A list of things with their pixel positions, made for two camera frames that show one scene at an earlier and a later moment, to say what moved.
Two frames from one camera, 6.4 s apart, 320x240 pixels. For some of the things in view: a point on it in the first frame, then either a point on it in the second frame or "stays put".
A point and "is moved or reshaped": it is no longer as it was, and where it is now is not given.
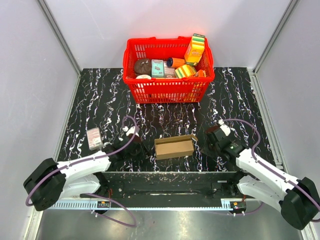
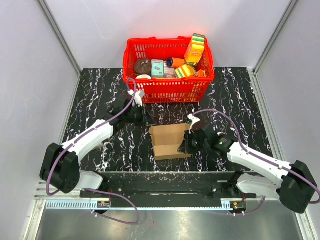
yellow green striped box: x=185 y=71 stays put
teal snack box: x=157 y=68 stays put
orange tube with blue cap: x=175 y=62 stays put
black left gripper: x=143 y=153 -> x=149 y=120
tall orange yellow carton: x=195 y=49 stays put
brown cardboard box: x=174 y=146 is moved or reshaped
